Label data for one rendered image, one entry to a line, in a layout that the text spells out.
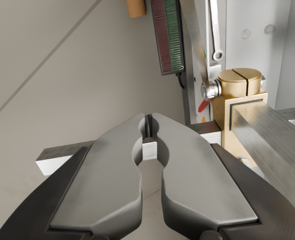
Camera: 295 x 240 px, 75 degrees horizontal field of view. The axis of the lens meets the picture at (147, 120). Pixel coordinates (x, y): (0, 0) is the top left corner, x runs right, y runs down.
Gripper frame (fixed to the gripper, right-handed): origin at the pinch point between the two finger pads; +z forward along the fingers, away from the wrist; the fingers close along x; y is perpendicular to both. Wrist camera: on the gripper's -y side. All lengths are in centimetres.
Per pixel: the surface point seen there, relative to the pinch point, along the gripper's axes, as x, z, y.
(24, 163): -89, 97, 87
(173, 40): 5.2, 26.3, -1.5
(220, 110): 9.4, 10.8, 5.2
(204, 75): 5.2, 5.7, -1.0
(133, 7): -4, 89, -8
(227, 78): 9.6, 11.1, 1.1
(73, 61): -38, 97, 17
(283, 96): 33.5, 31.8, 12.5
